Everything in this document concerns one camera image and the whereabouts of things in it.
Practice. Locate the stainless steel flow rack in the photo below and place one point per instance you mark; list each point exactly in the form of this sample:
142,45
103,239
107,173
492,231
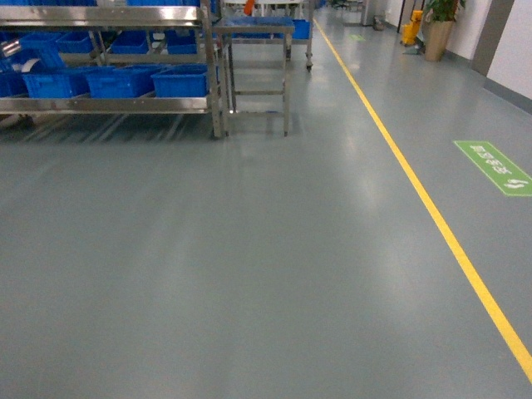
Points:
51,35

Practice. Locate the blue plastic bin front right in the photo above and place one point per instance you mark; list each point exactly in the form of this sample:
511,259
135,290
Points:
182,81

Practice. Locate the blue plastic bin front middle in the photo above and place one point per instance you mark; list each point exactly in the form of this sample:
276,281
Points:
118,83

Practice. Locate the small steel step table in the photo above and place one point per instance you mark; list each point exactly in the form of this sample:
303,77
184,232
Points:
254,67

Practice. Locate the blue plastic bin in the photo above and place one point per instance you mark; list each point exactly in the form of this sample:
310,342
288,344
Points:
60,83
182,81
118,83

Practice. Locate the yellow mop bucket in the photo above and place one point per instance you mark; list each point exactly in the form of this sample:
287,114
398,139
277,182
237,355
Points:
411,29

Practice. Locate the blue plastic bin front left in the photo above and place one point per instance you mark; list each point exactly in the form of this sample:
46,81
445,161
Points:
60,83

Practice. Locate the potted plant beige pot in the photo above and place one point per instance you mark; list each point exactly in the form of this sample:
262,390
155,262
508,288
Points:
439,19

